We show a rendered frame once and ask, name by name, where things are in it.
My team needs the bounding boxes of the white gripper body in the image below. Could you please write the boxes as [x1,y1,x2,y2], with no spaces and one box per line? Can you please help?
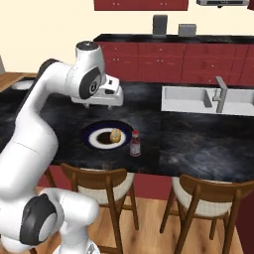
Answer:
[70,86,125,108]

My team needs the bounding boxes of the dark blue and white plate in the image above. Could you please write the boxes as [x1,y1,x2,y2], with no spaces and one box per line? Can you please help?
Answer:
[81,120,135,151]

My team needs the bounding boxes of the tan hot dog bun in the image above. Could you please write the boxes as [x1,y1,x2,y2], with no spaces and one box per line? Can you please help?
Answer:
[109,128,122,144]

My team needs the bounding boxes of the red condiment bottle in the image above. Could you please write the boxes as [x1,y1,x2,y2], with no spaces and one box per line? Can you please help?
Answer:
[129,130,142,158]

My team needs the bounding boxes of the red base cupboards run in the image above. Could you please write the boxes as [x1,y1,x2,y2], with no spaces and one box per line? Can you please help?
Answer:
[93,34,254,87]

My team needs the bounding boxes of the white sink basin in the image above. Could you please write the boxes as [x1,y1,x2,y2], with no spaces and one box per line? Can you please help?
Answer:
[161,85,254,117]

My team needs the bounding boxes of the brown wooden chair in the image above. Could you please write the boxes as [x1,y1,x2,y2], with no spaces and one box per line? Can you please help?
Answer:
[159,173,254,254]
[60,162,140,254]
[44,166,58,189]

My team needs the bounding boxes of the tall grey appliance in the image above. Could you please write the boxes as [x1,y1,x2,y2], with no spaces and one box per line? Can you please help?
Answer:
[152,14,169,36]

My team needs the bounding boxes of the grey toaster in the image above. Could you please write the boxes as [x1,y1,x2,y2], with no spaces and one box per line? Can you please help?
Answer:
[178,23,197,38]

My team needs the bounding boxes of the grey sink tap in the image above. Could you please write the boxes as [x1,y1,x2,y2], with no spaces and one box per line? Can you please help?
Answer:
[212,75,229,114]

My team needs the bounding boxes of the grey range hood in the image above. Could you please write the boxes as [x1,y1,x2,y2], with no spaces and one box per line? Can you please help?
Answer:
[195,0,250,8]

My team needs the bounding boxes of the red wall cupboards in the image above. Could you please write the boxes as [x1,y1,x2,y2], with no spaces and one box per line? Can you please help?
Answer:
[93,0,190,12]

